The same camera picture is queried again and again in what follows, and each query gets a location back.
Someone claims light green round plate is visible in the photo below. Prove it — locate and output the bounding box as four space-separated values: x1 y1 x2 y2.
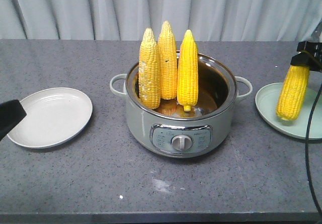
255 83 317 139

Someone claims grey pleated curtain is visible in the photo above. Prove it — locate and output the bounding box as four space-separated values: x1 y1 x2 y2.
1 0 321 41

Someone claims pale yellow corn cob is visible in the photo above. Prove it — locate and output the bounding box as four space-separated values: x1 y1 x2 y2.
138 28 160 109

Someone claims cream white round plate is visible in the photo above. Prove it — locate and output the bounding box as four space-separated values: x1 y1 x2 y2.
7 88 93 149

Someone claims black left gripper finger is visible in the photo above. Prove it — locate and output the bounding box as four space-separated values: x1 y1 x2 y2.
0 100 27 140

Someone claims orange-yellow corn cob back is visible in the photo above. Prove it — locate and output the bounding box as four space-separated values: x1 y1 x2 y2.
157 21 177 100

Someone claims bright yellow corn cob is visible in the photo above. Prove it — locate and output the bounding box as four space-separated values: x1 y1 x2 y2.
177 30 199 112

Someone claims black cable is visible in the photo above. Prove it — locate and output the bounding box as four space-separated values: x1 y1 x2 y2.
304 82 322 217

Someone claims light green electric cooking pot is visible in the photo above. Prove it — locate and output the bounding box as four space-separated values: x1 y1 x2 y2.
110 54 253 158

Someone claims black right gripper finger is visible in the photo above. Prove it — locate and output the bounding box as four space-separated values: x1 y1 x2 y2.
290 52 321 71
297 41 321 63

